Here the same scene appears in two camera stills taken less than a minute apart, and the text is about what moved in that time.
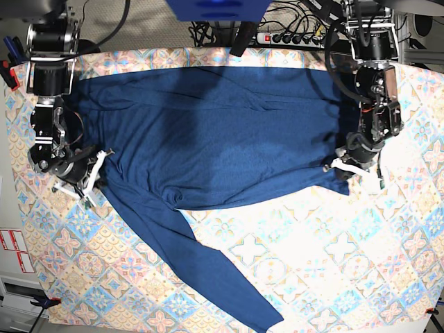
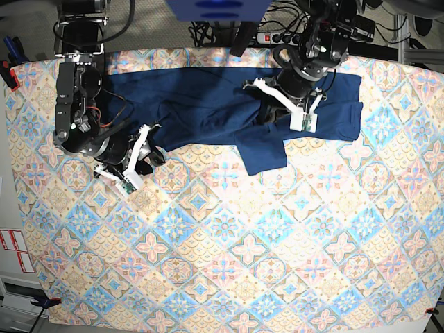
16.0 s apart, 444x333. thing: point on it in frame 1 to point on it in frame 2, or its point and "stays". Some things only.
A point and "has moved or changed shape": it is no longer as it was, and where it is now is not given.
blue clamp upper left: [16, 54] stays
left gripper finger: [100, 155] to [144, 131]
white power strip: [291, 39] stays
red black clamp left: [9, 75] stays
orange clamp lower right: [431, 311] stays
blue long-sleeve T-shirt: [185, 137] has moved or changed shape
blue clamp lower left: [44, 301] stays
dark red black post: [247, 30] stays
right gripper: [359, 150] to [292, 82]
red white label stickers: [14, 240] stays
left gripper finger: [68, 191] to [100, 171]
